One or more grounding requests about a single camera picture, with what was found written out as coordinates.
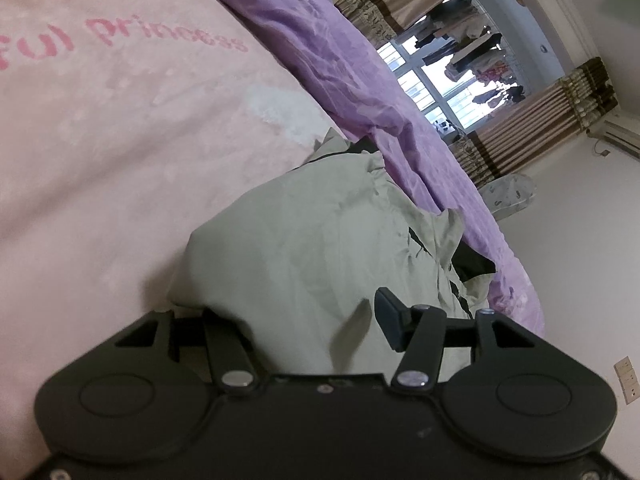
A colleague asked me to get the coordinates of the cloth-covered standing fan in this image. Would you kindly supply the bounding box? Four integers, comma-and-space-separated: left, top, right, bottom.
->
479, 174, 537, 221

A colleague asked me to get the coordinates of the white wall socket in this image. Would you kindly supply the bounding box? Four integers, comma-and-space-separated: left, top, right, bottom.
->
613, 355, 637, 382

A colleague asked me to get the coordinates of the purple quilt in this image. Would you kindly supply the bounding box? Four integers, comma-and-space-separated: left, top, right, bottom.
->
175, 0, 546, 337

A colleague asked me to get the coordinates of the grey and black jacket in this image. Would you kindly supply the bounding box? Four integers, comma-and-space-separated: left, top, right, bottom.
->
167, 127, 497, 377

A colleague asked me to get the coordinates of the row of hanging clothes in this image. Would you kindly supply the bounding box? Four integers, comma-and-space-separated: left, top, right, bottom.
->
414, 0, 527, 110

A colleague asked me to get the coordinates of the pink printed blanket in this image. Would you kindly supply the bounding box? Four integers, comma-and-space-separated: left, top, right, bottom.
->
0, 0, 353, 413

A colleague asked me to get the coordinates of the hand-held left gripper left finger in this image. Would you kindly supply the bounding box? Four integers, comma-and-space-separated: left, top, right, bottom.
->
114, 309, 261, 392

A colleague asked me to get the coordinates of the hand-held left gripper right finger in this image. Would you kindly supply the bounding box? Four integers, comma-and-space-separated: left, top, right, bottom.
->
374, 287, 537, 394

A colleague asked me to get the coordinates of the white air conditioner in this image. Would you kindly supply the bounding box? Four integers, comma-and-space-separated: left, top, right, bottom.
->
586, 111, 640, 155

